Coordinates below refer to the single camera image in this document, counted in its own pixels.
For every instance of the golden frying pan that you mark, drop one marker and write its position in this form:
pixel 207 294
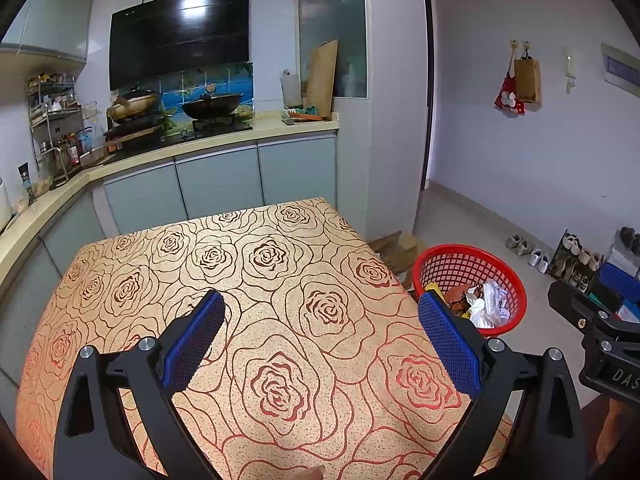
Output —
pixel 132 105

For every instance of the orange tray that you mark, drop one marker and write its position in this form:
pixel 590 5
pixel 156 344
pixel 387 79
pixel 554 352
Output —
pixel 306 115

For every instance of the black wok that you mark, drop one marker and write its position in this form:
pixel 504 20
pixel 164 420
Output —
pixel 212 105

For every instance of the pair of beige shoes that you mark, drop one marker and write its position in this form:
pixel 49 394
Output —
pixel 518 245

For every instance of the blue picture backsplash tiles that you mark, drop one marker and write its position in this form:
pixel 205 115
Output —
pixel 225 80

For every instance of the person's left hand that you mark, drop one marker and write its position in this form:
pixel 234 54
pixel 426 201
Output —
pixel 309 473

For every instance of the black range hood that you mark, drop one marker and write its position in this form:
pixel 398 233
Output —
pixel 180 35

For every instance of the brown paper bag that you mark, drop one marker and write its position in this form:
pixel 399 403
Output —
pixel 527 80

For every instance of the metal spice rack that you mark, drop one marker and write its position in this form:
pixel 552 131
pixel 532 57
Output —
pixel 60 120

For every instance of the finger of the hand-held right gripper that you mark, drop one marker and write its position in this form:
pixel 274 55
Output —
pixel 575 307
pixel 620 285

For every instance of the grey wall cabinet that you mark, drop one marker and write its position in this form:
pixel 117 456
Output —
pixel 50 10

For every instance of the white kitchen appliance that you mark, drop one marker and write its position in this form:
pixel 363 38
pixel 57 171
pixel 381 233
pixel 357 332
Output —
pixel 4 205

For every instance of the pair of white shoes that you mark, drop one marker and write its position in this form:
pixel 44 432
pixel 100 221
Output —
pixel 540 260

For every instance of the stack of storage boxes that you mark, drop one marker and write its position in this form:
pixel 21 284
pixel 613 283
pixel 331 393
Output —
pixel 625 260

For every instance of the grey kitchen base cabinets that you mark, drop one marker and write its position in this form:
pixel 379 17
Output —
pixel 295 170

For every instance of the person's right hand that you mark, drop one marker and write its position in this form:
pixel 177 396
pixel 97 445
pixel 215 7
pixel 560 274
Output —
pixel 612 430

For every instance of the beige kitchen countertop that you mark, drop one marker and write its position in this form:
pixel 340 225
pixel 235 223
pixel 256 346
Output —
pixel 280 132

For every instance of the frosted glass window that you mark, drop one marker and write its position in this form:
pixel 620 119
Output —
pixel 332 25

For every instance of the pair of black shoes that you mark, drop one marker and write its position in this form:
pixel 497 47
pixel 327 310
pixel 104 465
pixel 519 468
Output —
pixel 630 240

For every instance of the black gas stove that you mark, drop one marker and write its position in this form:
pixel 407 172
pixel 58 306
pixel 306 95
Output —
pixel 175 132

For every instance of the dark brown door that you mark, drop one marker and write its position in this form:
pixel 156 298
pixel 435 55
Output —
pixel 429 90

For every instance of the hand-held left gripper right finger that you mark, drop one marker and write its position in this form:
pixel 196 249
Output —
pixel 447 345

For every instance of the wooden cutting board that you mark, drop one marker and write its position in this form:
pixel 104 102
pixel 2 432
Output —
pixel 321 80

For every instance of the red plastic basket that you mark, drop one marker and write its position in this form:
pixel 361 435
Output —
pixel 465 260

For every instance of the rose patterned tablecloth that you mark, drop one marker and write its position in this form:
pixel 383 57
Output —
pixel 300 270

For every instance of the white crumpled paper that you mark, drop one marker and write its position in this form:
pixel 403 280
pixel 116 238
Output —
pixel 490 305

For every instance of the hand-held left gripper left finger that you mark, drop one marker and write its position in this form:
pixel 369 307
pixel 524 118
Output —
pixel 195 340

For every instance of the wall hooks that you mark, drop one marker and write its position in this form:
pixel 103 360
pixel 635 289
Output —
pixel 521 46

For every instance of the orange snack wrapper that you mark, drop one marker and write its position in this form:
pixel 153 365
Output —
pixel 457 297

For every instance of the translucent plastic jug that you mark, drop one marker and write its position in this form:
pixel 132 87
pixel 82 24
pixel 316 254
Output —
pixel 291 90

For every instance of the cardboard box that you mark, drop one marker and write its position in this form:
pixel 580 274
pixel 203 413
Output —
pixel 397 255

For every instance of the black cap seasoning bottle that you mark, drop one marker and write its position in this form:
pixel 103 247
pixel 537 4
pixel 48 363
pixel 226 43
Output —
pixel 27 185

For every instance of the shoe rack with shoes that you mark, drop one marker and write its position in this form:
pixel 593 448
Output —
pixel 575 260

